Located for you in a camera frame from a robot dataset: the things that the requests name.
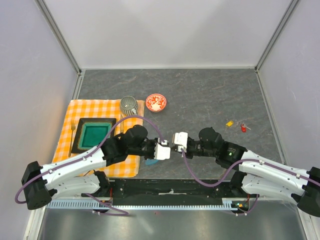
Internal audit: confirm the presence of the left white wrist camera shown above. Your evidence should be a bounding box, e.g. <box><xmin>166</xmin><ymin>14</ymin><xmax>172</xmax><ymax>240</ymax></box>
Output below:
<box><xmin>154</xmin><ymin>138</ymin><xmax>171</xmax><ymax>161</ymax></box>

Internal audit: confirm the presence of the orange checkered cloth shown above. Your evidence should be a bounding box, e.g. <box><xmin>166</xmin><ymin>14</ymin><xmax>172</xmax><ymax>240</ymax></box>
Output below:
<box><xmin>52</xmin><ymin>99</ymin><xmax>140</xmax><ymax>178</ymax></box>

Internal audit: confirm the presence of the black teal square plate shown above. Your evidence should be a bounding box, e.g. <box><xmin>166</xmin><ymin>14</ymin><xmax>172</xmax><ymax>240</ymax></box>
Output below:
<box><xmin>70</xmin><ymin>117</ymin><xmax>117</xmax><ymax>154</ymax></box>

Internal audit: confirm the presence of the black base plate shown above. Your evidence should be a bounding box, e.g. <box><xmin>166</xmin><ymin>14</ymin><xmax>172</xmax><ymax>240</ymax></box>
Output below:
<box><xmin>99</xmin><ymin>178</ymin><xmax>258</xmax><ymax>206</ymax></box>

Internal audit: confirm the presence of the blue tag keyring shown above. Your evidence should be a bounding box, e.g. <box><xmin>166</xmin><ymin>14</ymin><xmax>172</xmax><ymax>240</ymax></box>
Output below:
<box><xmin>145</xmin><ymin>158</ymin><xmax>159</xmax><ymax>166</ymax></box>

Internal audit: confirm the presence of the silver fork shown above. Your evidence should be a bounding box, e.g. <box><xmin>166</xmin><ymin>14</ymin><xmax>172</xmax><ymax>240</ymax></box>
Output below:
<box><xmin>68</xmin><ymin>120</ymin><xmax>76</xmax><ymax>157</ymax></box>

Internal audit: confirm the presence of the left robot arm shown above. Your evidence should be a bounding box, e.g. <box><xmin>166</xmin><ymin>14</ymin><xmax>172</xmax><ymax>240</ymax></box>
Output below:
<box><xmin>21</xmin><ymin>125</ymin><xmax>163</xmax><ymax>210</ymax></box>

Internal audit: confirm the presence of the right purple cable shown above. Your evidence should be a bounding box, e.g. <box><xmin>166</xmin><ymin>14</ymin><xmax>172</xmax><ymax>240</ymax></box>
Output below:
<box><xmin>180</xmin><ymin>148</ymin><xmax>320</xmax><ymax>217</ymax></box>

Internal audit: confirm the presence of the slotted cable duct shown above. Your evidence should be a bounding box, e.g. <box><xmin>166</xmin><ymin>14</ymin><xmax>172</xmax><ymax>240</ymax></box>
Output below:
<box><xmin>46</xmin><ymin>199</ymin><xmax>238</xmax><ymax>211</ymax></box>

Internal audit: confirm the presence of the grey striped mug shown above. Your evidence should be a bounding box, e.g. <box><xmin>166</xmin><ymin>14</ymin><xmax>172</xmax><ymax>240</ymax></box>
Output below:
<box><xmin>120</xmin><ymin>96</ymin><xmax>139</xmax><ymax>116</ymax></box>

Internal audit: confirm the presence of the red tag key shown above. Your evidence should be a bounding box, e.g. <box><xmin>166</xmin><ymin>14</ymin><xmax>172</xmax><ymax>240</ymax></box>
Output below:
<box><xmin>240</xmin><ymin>123</ymin><xmax>252</xmax><ymax>133</ymax></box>

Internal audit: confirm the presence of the red white patterned bowl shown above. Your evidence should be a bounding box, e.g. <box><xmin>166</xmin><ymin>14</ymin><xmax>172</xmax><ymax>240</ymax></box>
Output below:
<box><xmin>145</xmin><ymin>93</ymin><xmax>167</xmax><ymax>113</ymax></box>

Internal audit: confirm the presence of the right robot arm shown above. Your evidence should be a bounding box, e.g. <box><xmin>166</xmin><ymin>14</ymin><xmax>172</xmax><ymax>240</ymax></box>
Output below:
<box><xmin>172</xmin><ymin>127</ymin><xmax>320</xmax><ymax>217</ymax></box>

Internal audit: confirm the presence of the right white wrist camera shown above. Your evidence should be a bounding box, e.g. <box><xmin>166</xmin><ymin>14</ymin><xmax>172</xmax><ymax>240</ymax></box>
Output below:
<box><xmin>172</xmin><ymin>132</ymin><xmax>188</xmax><ymax>152</ymax></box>

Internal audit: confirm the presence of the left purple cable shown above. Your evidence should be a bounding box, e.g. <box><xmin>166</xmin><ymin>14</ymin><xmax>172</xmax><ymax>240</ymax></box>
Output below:
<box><xmin>14</xmin><ymin>115</ymin><xmax>169</xmax><ymax>216</ymax></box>

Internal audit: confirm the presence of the silver knife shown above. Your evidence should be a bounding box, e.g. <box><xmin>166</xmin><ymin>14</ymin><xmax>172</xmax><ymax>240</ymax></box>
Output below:
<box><xmin>120</xmin><ymin>114</ymin><xmax>125</xmax><ymax>134</ymax></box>

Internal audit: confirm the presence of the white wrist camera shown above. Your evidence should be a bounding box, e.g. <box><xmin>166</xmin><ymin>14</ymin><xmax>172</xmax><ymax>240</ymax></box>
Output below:
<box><xmin>172</xmin><ymin>132</ymin><xmax>188</xmax><ymax>152</ymax></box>
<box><xmin>154</xmin><ymin>138</ymin><xmax>171</xmax><ymax>161</ymax></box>

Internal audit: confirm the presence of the purple cable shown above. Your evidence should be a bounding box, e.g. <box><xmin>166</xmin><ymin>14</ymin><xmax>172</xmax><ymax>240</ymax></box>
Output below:
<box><xmin>180</xmin><ymin>148</ymin><xmax>320</xmax><ymax>217</ymax></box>
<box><xmin>14</xmin><ymin>115</ymin><xmax>169</xmax><ymax>216</ymax></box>

